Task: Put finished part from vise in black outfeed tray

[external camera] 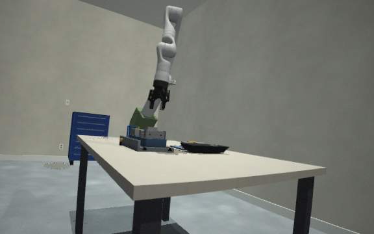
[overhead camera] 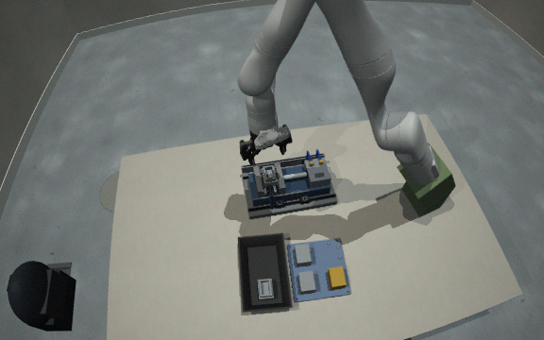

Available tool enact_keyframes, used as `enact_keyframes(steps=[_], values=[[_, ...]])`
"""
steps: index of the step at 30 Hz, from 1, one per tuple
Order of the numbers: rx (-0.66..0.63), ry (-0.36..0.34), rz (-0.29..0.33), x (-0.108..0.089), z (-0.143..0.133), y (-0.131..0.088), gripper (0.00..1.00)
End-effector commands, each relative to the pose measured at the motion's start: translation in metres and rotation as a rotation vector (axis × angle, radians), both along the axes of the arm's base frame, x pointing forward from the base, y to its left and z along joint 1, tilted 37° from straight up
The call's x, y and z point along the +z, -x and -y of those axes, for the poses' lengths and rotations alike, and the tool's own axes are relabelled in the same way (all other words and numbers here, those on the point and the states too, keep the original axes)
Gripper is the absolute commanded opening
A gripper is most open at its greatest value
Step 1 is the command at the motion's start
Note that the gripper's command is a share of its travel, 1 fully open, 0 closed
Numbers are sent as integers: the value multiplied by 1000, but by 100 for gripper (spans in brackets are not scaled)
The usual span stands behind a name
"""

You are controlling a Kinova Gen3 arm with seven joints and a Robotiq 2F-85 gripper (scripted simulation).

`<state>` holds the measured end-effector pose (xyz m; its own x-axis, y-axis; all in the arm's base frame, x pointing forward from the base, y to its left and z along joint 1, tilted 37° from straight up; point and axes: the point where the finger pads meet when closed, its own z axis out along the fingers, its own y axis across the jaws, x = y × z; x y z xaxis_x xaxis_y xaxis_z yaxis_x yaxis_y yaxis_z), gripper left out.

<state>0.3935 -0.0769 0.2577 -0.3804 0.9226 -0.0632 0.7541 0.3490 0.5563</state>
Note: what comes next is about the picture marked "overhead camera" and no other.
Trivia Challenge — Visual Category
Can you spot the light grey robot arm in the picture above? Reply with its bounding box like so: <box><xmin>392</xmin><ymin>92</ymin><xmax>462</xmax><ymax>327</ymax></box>
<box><xmin>238</xmin><ymin>0</ymin><xmax>440</xmax><ymax>185</ymax></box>

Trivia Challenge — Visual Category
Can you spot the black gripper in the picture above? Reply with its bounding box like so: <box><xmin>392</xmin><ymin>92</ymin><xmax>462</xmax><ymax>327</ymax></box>
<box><xmin>240</xmin><ymin>130</ymin><xmax>293</xmax><ymax>166</ymax></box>

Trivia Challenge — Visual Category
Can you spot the yellow rectangular block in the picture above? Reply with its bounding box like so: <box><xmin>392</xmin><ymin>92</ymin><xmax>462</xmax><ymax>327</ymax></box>
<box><xmin>328</xmin><ymin>266</ymin><xmax>346</xmax><ymax>290</ymax></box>

